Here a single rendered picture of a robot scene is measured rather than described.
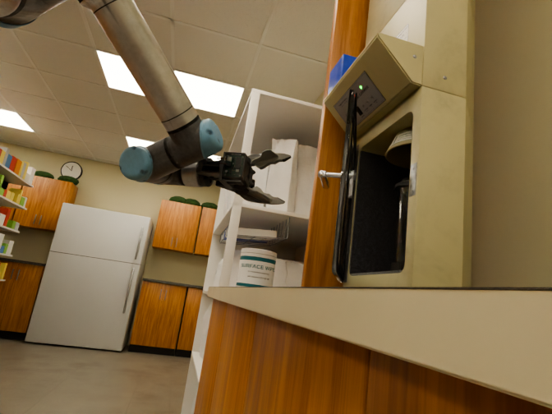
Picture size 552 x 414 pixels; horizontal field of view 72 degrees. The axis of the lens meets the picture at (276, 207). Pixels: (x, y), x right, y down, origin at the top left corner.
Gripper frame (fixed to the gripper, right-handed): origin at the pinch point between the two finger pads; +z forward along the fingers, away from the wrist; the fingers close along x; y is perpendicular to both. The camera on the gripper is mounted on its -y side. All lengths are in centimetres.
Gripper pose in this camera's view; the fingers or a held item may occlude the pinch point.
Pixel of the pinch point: (286, 180)
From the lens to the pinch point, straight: 90.9
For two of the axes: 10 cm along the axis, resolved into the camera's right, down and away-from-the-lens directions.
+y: -2.1, -2.6, -9.4
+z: 9.7, 0.8, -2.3
